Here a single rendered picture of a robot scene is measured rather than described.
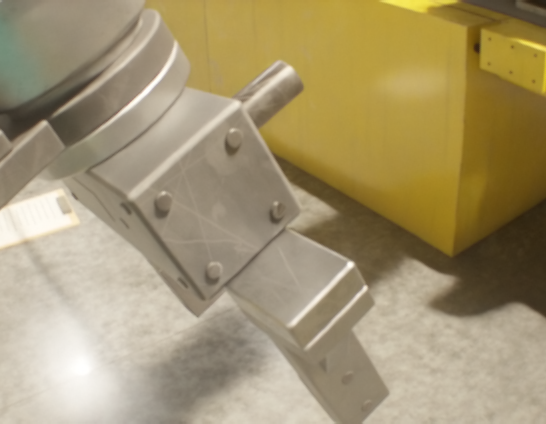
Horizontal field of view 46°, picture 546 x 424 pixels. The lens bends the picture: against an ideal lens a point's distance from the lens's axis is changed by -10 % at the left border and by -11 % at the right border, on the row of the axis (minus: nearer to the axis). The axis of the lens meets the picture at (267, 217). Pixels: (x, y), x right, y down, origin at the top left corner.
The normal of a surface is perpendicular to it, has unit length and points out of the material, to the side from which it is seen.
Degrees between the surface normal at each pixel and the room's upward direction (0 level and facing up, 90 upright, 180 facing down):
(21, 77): 101
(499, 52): 90
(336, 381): 82
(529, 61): 90
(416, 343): 0
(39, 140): 82
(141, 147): 25
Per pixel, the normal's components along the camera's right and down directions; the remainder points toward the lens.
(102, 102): 0.42, 0.41
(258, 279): -0.43, -0.69
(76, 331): -0.04, -0.85
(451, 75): -0.81, 0.33
